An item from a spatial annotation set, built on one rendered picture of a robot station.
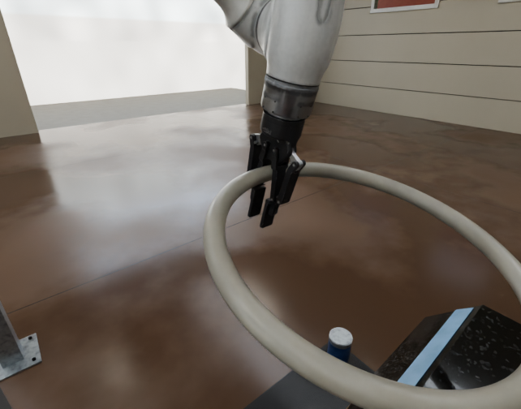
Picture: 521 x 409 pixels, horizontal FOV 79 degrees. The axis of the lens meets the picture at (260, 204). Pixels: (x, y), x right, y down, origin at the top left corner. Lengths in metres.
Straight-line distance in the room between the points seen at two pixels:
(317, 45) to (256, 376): 1.34
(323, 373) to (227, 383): 1.24
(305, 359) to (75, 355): 1.58
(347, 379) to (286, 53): 0.41
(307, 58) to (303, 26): 0.04
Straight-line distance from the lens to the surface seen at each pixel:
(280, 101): 0.53
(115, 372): 1.70
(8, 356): 1.90
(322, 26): 0.51
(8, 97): 6.43
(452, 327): 0.76
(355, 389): 0.33
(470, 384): 0.66
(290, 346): 0.33
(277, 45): 0.52
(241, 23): 0.63
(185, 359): 1.65
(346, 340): 1.53
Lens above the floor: 1.27
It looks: 26 degrees down
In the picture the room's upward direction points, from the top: straight up
